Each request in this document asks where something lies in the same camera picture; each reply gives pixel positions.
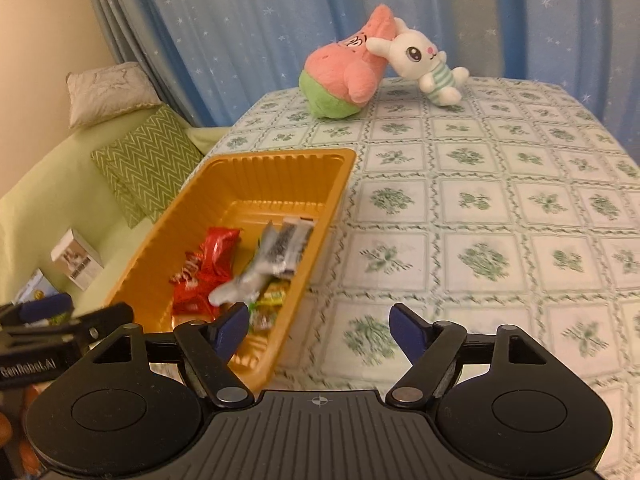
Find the light green sofa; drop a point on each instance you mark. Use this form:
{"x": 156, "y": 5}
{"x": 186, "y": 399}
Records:
{"x": 40, "y": 195}

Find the grey silver snack packet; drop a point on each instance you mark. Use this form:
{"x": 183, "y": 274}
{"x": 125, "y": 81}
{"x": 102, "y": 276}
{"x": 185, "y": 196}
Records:
{"x": 240, "y": 285}

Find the white printed box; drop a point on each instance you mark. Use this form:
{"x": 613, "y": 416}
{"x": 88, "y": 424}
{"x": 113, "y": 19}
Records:
{"x": 75, "y": 260}

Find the white rabbit plush toy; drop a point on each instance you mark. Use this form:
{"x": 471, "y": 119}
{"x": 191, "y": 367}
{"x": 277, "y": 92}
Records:
{"x": 415, "y": 55}

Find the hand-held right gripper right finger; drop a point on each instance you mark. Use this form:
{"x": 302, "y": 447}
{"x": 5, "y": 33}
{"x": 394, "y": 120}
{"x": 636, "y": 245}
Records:
{"x": 405, "y": 325}

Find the blue star sheer curtain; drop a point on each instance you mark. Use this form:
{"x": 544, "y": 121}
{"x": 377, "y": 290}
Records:
{"x": 300, "y": 10}

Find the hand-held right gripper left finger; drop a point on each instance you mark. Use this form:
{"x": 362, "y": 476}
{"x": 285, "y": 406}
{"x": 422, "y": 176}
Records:
{"x": 232, "y": 325}

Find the orange plastic tray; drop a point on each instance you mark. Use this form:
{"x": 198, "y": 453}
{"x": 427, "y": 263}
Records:
{"x": 280, "y": 180}

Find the red foil snack packet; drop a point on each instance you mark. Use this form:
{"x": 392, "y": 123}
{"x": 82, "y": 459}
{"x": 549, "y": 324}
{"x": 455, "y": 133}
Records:
{"x": 217, "y": 250}

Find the beige pillow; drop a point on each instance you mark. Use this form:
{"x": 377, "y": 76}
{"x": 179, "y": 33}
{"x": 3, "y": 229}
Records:
{"x": 110, "y": 92}

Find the grey curtain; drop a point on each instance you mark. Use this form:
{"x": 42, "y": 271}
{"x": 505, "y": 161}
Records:
{"x": 130, "y": 20}

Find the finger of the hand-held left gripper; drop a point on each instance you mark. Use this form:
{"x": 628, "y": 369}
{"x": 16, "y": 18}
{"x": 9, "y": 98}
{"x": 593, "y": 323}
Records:
{"x": 45, "y": 305}
{"x": 110, "y": 317}

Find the green zigzag cushion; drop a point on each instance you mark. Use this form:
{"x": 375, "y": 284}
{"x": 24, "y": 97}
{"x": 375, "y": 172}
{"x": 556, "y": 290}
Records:
{"x": 131, "y": 210}
{"x": 150, "y": 160}

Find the large red snack packet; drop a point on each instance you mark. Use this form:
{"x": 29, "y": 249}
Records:
{"x": 192, "y": 300}

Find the pink starfish plush toy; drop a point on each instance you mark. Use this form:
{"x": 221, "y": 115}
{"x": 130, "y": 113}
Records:
{"x": 340, "y": 70}

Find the yellow green candy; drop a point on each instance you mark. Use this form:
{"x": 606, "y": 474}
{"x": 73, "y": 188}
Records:
{"x": 275, "y": 294}

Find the person's left hand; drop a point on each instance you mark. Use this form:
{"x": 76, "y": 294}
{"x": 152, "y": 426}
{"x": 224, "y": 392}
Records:
{"x": 4, "y": 427}

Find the small red snack packet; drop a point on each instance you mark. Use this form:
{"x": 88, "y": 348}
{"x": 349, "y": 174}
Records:
{"x": 187, "y": 272}

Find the black silver snack packet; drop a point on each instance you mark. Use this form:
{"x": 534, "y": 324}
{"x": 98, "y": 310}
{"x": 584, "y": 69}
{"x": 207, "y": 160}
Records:
{"x": 292, "y": 245}

